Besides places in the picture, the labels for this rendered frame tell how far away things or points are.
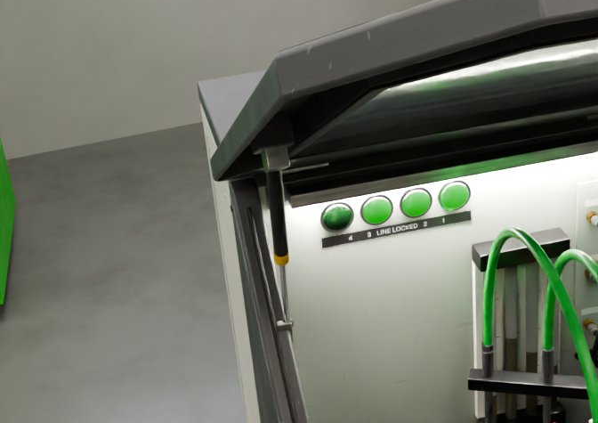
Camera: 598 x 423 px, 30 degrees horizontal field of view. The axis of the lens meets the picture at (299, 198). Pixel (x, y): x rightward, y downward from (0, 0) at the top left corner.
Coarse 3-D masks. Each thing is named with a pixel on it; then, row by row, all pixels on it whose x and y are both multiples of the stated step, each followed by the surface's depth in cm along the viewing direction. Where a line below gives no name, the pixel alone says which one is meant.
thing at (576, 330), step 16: (496, 240) 154; (528, 240) 142; (496, 256) 158; (544, 256) 139; (544, 272) 138; (560, 288) 135; (560, 304) 134; (576, 320) 133; (576, 336) 132; (592, 368) 131; (592, 384) 130; (592, 400) 130; (592, 416) 131
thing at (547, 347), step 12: (564, 252) 152; (576, 252) 149; (564, 264) 155; (588, 264) 145; (552, 300) 161; (552, 312) 163; (552, 324) 164; (552, 336) 166; (552, 348) 167; (552, 360) 167; (552, 372) 169
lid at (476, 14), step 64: (448, 0) 72; (512, 0) 69; (576, 0) 68; (320, 64) 79; (384, 64) 75; (448, 64) 80; (512, 64) 98; (576, 64) 108; (256, 128) 99; (320, 128) 107; (384, 128) 142; (448, 128) 145; (512, 128) 164
